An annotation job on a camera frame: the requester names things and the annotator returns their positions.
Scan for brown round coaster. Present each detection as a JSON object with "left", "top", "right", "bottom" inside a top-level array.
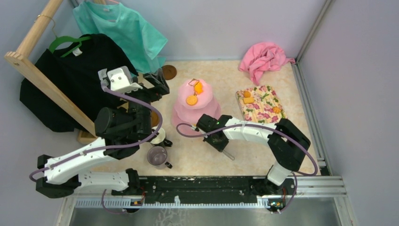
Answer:
[
  {"left": 162, "top": 65, "right": 177, "bottom": 80},
  {"left": 151, "top": 111, "right": 160, "bottom": 127}
]

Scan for orange round cookie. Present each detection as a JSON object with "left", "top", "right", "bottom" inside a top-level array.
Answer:
[
  {"left": 185, "top": 95, "right": 198, "bottom": 106},
  {"left": 243, "top": 91, "right": 251, "bottom": 98}
]

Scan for pink three-tier cake stand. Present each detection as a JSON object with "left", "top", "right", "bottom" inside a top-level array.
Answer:
[{"left": 171, "top": 79, "right": 221, "bottom": 126}]

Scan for pink-tipped metal tongs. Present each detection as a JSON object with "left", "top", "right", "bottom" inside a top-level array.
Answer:
[{"left": 222, "top": 150, "right": 235, "bottom": 161}]

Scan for orange pastry piece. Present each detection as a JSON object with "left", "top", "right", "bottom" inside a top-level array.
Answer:
[{"left": 243, "top": 97, "right": 255, "bottom": 105}]

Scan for floral serving tray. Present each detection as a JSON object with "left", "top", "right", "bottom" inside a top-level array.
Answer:
[{"left": 236, "top": 85, "right": 287, "bottom": 123}]

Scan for pink cloth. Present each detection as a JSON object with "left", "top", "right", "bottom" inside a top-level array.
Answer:
[{"left": 238, "top": 42, "right": 295, "bottom": 85}]

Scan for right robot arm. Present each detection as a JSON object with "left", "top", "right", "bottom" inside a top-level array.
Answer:
[{"left": 196, "top": 114, "right": 311, "bottom": 194}]

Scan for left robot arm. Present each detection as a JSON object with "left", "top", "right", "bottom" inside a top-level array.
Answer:
[{"left": 34, "top": 66, "right": 169, "bottom": 198}]

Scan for white mug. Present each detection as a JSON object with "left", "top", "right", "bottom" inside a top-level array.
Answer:
[{"left": 150, "top": 128, "right": 173, "bottom": 147}]

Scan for teal t-shirt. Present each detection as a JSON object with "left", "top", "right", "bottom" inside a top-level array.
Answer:
[{"left": 72, "top": 1, "right": 168, "bottom": 74}]

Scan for purple mug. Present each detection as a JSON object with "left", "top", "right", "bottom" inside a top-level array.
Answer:
[{"left": 146, "top": 146, "right": 173, "bottom": 170}]

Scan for black t-shirt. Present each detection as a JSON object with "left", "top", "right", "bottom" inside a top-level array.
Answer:
[{"left": 19, "top": 34, "right": 138, "bottom": 132}]

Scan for wooden clothes rack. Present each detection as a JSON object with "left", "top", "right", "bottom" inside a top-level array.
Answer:
[{"left": 5, "top": 0, "right": 95, "bottom": 134}]

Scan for green clothes hanger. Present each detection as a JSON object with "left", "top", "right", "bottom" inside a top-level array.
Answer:
[{"left": 48, "top": 36, "right": 91, "bottom": 57}]

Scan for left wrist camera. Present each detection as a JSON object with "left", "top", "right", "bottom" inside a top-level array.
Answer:
[{"left": 106, "top": 66, "right": 143, "bottom": 94}]

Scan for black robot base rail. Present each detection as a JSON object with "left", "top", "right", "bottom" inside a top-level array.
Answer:
[{"left": 111, "top": 176, "right": 295, "bottom": 204}]

